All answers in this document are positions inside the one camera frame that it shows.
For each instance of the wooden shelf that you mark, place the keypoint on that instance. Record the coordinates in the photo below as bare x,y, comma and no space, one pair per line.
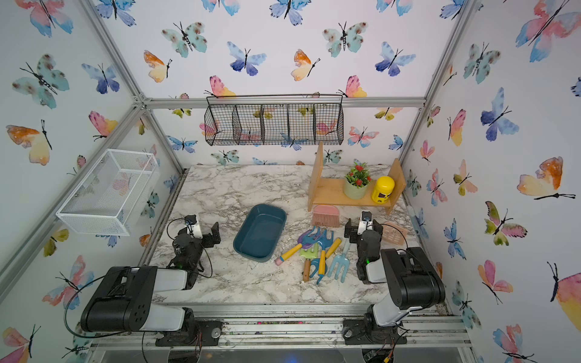
329,191

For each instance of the yellow jar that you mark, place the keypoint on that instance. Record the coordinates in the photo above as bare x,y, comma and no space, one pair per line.
384,187

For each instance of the white mesh wall basket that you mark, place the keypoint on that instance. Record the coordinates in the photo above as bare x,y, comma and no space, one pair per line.
111,196

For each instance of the light blue fork tool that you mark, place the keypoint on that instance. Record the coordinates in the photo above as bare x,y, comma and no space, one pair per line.
340,265

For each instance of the black wire wall basket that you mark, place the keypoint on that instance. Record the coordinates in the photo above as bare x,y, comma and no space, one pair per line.
290,121

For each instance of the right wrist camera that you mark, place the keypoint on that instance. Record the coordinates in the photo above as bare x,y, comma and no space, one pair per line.
365,223

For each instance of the potted red flower plant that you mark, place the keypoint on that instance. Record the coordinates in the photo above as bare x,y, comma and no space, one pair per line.
357,181

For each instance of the teal plastic storage box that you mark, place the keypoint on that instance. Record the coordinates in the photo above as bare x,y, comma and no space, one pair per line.
260,232

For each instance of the blue claw rake yellow handle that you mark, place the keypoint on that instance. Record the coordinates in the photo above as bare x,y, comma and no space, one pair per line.
319,266

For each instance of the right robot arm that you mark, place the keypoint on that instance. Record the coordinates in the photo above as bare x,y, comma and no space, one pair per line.
412,282

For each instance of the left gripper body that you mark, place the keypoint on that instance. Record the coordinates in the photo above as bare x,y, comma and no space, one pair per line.
200,245

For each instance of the pink hand brush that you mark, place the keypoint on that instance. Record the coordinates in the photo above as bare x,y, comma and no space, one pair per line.
326,216

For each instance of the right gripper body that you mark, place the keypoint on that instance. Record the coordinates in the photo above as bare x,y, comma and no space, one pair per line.
355,238

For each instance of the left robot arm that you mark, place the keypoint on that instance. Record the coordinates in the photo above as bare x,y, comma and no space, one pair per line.
123,301

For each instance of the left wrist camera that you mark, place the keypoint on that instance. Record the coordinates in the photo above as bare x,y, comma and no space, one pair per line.
193,227

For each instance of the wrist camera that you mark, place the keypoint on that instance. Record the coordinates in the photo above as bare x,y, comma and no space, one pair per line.
193,227
365,223

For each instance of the green rake wooden handle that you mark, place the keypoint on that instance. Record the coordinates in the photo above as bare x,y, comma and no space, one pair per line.
309,255

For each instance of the teal rake yellow handle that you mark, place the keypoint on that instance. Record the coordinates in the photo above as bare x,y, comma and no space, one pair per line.
317,236

